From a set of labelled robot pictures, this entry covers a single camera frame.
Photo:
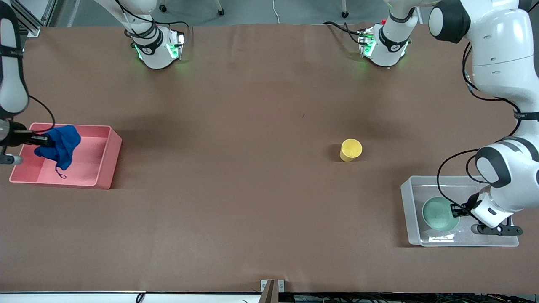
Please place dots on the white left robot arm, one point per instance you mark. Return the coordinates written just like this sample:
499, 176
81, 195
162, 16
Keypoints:
501, 42

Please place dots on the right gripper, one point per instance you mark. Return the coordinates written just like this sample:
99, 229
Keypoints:
20, 138

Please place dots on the clear plastic bin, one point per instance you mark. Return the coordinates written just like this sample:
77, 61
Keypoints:
414, 202

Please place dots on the metal table edge bracket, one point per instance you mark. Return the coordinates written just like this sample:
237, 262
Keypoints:
271, 290

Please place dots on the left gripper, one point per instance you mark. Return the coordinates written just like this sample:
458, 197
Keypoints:
465, 208

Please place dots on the green bowl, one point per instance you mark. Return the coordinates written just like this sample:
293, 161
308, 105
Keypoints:
438, 213

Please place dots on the blue cloth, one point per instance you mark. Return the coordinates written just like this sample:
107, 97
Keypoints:
62, 145

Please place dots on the pink plastic bin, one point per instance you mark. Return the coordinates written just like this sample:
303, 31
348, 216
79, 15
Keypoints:
90, 168

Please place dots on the aluminium frame profile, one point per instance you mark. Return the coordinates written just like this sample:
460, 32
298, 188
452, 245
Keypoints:
31, 23

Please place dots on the yellow cup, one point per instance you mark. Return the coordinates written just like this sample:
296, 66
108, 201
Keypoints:
350, 150

